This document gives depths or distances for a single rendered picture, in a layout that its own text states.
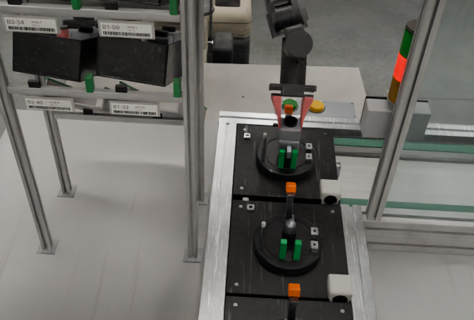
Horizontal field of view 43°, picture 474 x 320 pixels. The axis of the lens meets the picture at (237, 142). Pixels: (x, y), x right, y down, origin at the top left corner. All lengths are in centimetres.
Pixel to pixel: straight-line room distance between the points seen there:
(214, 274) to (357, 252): 30
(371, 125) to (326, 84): 68
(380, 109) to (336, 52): 244
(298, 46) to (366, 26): 264
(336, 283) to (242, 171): 36
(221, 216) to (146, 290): 22
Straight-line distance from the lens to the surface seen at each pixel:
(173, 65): 110
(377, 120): 117
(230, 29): 231
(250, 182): 135
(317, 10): 399
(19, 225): 148
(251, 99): 176
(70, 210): 148
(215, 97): 176
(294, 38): 125
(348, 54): 359
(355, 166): 151
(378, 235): 138
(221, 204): 133
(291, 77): 132
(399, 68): 111
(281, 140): 134
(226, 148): 146
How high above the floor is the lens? 194
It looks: 42 degrees down
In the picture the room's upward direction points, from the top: 3 degrees clockwise
